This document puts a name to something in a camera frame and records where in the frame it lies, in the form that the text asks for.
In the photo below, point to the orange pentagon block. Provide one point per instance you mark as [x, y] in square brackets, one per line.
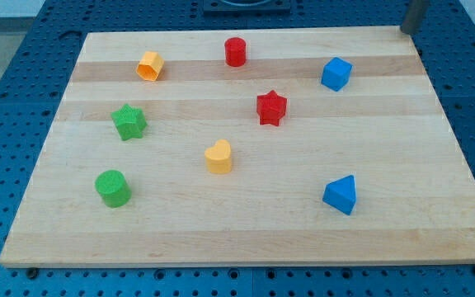
[150, 66]

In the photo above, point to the green cylinder block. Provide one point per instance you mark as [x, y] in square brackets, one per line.
[113, 188]

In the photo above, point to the red cylinder block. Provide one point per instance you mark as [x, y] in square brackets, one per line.
[235, 51]

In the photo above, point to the blue triangle block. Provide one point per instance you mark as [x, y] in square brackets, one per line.
[341, 194]

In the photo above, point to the yellow heart block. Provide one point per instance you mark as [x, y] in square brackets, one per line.
[218, 158]

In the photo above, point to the blue cube block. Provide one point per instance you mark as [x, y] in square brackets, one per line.
[336, 74]

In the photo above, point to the red star block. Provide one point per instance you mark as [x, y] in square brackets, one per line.
[271, 108]

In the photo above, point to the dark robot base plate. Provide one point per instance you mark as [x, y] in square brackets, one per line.
[211, 7]

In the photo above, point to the green star block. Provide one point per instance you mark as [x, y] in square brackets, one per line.
[130, 122]

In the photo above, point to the light wooden board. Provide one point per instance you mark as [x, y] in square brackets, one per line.
[415, 194]

